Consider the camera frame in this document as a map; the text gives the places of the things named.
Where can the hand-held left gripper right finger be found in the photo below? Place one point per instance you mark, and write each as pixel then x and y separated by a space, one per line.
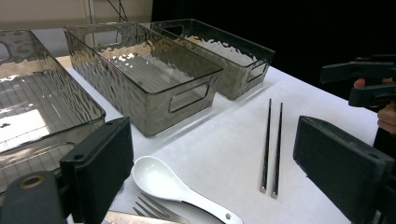
pixel 339 165

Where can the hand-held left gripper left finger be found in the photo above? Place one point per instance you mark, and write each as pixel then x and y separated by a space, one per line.
pixel 96 168

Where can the white ceramic spoon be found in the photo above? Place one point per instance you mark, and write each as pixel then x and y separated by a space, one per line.
pixel 152 177

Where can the black metal chopstick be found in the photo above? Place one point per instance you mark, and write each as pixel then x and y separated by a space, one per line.
pixel 277 155
pixel 266 149

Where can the transparent grey plastic bin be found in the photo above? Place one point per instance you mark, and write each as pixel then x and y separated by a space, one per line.
pixel 37 93
pixel 236 81
pixel 149 105

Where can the metal fork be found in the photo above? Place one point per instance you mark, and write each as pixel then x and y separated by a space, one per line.
pixel 155 211

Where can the white table cover sheet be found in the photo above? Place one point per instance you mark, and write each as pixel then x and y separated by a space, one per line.
pixel 224 149

